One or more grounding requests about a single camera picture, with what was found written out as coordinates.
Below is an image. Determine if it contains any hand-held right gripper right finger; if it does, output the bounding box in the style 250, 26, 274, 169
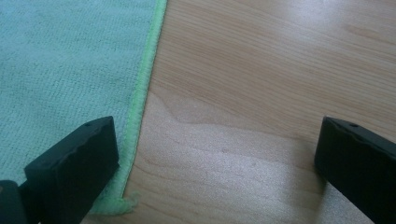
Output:
313, 116, 396, 224

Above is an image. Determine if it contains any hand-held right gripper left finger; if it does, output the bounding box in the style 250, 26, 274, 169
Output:
18, 116, 120, 224

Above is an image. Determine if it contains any green towel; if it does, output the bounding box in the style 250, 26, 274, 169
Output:
0, 0, 169, 217

